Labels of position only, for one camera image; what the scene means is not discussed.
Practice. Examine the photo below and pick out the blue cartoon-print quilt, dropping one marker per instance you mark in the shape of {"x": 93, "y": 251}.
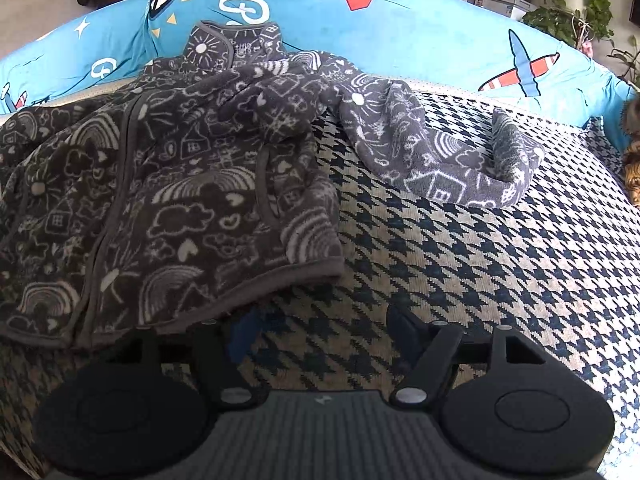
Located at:
{"x": 400, "y": 35}

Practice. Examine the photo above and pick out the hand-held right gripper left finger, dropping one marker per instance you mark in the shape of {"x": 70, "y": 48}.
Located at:
{"x": 245, "y": 331}

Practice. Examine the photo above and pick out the brown furry dog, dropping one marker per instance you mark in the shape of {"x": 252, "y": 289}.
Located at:
{"x": 632, "y": 170}

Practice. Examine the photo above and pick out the long-leaf potted plant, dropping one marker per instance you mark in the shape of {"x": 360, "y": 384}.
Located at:
{"x": 627, "y": 62}

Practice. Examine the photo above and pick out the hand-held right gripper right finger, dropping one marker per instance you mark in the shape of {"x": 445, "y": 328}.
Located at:
{"x": 404, "y": 326}

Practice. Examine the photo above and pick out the houndstooth sofa cover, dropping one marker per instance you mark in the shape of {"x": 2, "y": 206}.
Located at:
{"x": 475, "y": 285}

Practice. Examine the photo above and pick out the grey patterned fleece jacket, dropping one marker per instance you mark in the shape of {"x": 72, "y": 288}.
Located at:
{"x": 175, "y": 185}

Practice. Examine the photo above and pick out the white chest freezer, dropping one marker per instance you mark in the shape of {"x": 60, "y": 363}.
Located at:
{"x": 505, "y": 6}

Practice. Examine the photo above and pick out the leafy potted plant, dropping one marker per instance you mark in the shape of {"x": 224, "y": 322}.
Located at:
{"x": 575, "y": 5}

